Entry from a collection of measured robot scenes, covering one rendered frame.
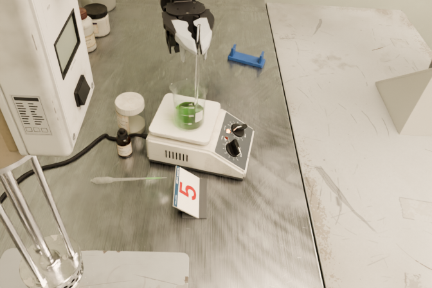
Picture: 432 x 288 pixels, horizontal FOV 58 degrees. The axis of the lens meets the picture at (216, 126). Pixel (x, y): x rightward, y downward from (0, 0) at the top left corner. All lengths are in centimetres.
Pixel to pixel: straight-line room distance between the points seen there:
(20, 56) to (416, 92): 82
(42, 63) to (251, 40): 98
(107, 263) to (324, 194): 42
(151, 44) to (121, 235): 60
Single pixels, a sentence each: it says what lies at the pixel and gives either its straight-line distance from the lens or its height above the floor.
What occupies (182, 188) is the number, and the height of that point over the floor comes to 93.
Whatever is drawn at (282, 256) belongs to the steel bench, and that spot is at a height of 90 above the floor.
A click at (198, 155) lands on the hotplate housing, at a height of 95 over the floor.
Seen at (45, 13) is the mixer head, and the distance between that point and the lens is 24.
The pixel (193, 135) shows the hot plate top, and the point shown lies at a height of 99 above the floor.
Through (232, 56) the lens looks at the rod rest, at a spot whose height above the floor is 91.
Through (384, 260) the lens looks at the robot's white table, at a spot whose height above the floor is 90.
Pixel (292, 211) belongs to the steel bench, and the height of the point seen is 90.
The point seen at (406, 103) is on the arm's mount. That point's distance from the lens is 97.
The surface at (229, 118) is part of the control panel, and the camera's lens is 81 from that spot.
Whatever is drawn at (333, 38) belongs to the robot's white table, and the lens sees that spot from 126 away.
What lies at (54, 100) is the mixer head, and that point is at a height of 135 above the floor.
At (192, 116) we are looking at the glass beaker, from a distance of 71.
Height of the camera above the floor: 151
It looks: 44 degrees down
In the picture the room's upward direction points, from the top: 5 degrees clockwise
